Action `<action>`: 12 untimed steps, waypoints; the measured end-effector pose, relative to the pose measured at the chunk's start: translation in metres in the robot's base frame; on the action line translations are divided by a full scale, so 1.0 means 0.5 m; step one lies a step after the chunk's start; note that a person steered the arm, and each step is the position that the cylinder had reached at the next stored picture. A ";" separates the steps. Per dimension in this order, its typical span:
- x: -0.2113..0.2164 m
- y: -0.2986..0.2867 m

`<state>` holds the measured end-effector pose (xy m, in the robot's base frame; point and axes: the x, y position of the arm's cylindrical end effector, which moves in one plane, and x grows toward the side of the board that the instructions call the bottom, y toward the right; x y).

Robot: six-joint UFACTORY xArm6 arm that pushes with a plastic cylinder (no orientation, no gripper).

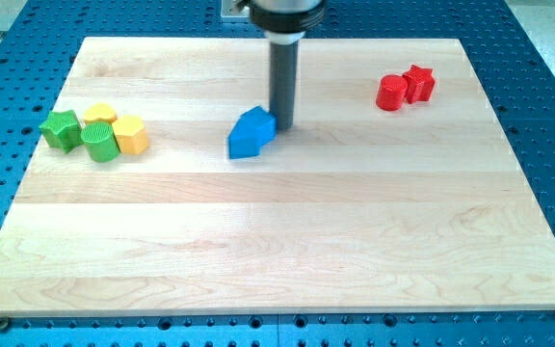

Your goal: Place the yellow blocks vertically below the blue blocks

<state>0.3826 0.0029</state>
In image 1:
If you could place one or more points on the red cylinder block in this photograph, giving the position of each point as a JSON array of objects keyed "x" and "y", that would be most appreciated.
[{"x": 391, "y": 92}]

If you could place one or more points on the yellow round block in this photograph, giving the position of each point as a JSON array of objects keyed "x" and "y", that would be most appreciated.
[{"x": 100, "y": 112}]

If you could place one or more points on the light wooden board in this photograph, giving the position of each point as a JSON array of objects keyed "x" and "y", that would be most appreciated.
[{"x": 355, "y": 209}]

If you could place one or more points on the red star block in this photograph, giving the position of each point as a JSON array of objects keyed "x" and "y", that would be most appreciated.
[{"x": 421, "y": 83}]

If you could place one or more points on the yellow hexagon block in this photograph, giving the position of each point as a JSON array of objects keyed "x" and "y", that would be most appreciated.
[{"x": 130, "y": 134}]

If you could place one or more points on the green star block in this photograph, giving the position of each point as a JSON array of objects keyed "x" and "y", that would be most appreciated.
[{"x": 62, "y": 130}]

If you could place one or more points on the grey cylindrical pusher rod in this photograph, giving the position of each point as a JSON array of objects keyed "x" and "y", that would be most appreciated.
[{"x": 282, "y": 83}]

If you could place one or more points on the blue block rear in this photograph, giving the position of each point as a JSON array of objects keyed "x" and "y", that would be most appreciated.
[{"x": 260, "y": 124}]

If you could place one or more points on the green cylinder block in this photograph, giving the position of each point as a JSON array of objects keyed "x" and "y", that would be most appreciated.
[{"x": 100, "y": 141}]

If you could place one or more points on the left board clamp screw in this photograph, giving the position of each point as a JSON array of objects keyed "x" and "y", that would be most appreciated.
[{"x": 5, "y": 324}]

